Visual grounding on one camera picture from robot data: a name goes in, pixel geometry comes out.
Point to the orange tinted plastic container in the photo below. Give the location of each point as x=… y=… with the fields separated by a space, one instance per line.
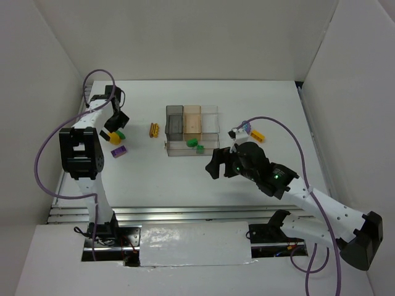
x=192 y=126

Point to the purple butterfly lego piece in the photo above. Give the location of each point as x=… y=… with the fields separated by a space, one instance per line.
x=246 y=126

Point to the yellow lego brick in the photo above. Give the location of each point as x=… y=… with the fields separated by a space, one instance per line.
x=257 y=136
x=114 y=138

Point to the purple lego brick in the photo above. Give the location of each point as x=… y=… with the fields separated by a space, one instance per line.
x=119 y=151

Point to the clear square plastic container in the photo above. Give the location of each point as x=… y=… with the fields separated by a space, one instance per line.
x=209 y=119

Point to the aluminium frame rail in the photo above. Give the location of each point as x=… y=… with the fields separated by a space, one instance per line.
x=132 y=216

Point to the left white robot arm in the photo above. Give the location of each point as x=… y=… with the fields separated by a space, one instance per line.
x=83 y=159

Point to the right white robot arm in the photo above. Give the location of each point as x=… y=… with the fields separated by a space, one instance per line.
x=356 y=235

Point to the smoky grey plastic container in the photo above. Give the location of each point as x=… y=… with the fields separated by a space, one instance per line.
x=174 y=123

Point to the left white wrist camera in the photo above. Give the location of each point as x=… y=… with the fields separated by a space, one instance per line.
x=117 y=92

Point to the green sloped lego brick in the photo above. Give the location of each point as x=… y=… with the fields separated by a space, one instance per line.
x=120 y=134

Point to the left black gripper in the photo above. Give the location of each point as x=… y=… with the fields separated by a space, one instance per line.
x=114 y=124

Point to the clear long plastic container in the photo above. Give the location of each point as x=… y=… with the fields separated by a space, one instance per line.
x=179 y=148

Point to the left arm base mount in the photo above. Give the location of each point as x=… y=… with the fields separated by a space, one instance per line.
x=123 y=249

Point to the brown yellow lego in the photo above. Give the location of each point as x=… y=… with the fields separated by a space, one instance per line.
x=154 y=130

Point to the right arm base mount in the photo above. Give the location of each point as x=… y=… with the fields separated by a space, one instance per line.
x=267 y=242

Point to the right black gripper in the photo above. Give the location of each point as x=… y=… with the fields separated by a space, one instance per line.
x=224 y=162

